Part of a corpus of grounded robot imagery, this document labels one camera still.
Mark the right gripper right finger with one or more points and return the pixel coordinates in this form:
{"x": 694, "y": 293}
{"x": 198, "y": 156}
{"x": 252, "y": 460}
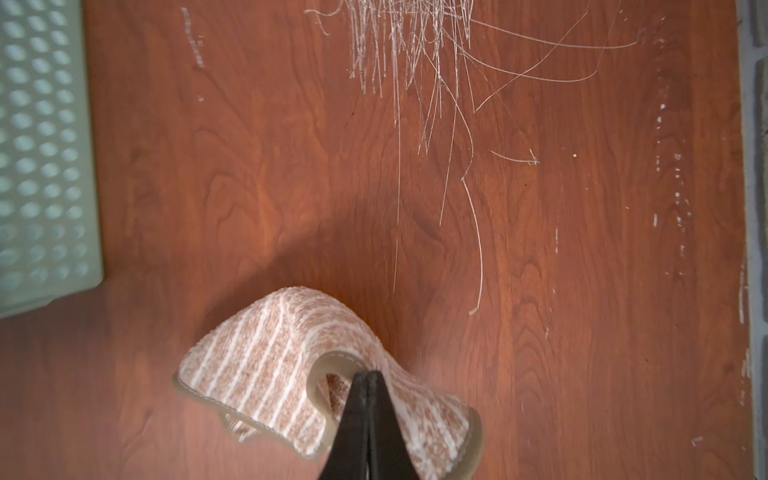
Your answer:
{"x": 387, "y": 456}

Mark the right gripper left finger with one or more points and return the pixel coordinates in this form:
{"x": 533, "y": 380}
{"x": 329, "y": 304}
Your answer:
{"x": 348, "y": 457}

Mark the striped brown square dishcloth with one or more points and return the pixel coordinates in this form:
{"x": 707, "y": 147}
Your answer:
{"x": 284, "y": 365}

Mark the mint green plastic basket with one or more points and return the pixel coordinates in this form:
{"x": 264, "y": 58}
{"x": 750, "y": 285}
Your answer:
{"x": 50, "y": 229}

